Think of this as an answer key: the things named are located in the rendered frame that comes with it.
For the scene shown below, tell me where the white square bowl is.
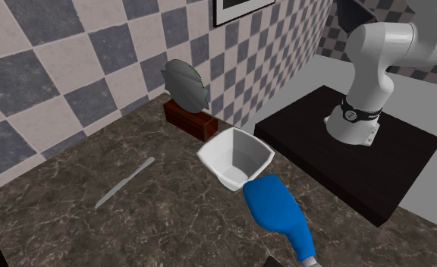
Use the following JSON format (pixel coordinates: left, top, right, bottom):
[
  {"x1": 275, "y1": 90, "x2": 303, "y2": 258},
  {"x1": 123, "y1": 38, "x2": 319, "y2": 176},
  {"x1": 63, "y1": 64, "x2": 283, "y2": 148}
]
[{"x1": 196, "y1": 127, "x2": 275, "y2": 193}]

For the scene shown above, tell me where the grey leaf sculpture, brown base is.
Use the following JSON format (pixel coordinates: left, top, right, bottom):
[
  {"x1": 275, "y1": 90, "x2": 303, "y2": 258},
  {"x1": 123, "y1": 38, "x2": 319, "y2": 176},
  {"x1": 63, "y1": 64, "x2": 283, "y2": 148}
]
[{"x1": 160, "y1": 59, "x2": 219, "y2": 143}]

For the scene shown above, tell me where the blue bottle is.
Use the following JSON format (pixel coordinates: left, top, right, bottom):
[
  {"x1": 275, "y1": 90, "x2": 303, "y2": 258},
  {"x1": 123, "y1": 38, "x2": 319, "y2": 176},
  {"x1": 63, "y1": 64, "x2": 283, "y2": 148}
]
[{"x1": 242, "y1": 174, "x2": 322, "y2": 267}]

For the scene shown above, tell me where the grey knife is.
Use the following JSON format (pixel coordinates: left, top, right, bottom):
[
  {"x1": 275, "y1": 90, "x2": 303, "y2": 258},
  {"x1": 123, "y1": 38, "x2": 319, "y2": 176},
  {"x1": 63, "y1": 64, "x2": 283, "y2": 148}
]
[{"x1": 94, "y1": 156, "x2": 156, "y2": 209}]

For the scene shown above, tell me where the dark robot stand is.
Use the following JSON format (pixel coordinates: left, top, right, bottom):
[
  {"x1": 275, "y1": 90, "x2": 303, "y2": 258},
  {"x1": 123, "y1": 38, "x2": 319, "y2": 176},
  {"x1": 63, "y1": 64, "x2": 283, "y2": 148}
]
[{"x1": 253, "y1": 84, "x2": 437, "y2": 228}]

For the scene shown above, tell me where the framed wall picture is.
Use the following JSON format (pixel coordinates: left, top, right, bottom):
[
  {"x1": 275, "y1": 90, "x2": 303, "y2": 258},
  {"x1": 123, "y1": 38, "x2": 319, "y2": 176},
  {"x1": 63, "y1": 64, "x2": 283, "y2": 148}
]
[{"x1": 212, "y1": 0, "x2": 276, "y2": 29}]

